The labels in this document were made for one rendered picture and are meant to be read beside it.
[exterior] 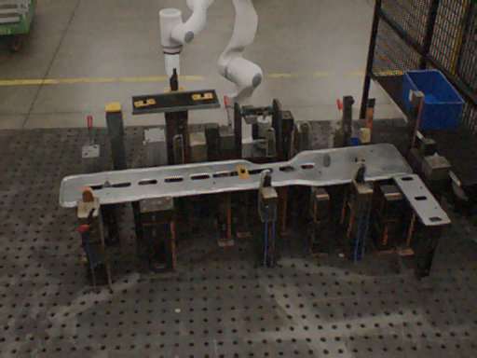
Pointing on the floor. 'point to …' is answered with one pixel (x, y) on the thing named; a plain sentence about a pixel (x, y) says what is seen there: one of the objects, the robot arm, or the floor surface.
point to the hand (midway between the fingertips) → (173, 84)
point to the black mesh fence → (426, 60)
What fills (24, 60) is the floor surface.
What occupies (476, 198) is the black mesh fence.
